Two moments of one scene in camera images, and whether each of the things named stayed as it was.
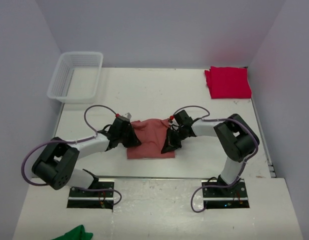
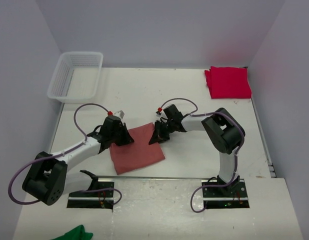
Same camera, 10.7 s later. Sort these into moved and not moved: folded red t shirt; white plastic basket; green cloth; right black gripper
Moved: right black gripper
Not moved: white plastic basket; green cloth; folded red t shirt
